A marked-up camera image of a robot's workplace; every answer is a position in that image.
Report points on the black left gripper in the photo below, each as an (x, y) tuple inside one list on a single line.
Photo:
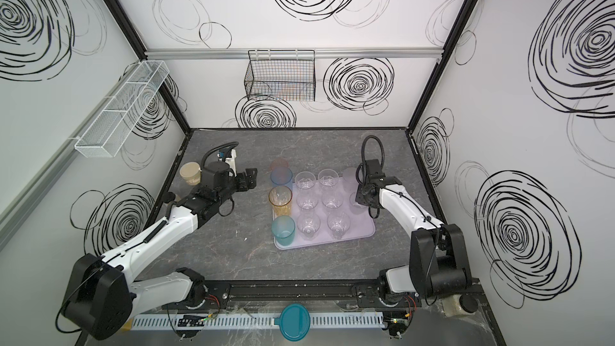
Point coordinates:
[(245, 180)]

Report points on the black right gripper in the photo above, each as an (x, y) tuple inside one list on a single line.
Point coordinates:
[(363, 195)]

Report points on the frosted dimpled glass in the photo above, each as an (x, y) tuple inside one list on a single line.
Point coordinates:
[(354, 207)]

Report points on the clear faceted tumbler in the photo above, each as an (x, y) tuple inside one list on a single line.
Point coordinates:
[(328, 180), (309, 224), (307, 199), (305, 181), (338, 223), (332, 200)]

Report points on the tall blue textured glass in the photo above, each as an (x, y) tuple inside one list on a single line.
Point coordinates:
[(282, 176)]

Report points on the tall yellow plastic glass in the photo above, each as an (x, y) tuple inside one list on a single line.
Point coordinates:
[(280, 198)]

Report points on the teal dimpled plastic glass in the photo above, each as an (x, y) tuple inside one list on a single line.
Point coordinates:
[(283, 230)]

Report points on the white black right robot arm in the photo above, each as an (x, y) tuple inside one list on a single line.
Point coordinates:
[(438, 263)]

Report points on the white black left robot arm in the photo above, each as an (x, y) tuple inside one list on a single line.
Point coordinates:
[(103, 292)]

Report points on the lilac plastic tray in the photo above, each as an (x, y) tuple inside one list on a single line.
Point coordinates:
[(362, 226)]

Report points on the oat jar with beige lid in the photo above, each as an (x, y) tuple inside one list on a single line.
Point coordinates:
[(191, 173)]

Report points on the small pink plastic glass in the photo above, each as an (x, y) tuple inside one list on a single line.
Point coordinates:
[(279, 163)]

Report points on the grain jar with black lid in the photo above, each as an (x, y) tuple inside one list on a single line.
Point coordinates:
[(460, 305)]

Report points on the teal round lid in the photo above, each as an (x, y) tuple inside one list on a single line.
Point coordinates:
[(294, 322)]

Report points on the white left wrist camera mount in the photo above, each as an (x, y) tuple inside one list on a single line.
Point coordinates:
[(229, 158)]

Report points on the white mesh wall shelf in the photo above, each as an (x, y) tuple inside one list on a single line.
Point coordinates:
[(135, 108)]

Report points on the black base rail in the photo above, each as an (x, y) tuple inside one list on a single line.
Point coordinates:
[(357, 294)]

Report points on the black wire wall basket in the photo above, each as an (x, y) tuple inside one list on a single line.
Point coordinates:
[(286, 79)]

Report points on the aluminium wall rail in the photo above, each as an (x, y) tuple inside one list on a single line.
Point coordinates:
[(431, 52)]

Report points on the white slotted cable duct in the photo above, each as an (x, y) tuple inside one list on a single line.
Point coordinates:
[(246, 321)]

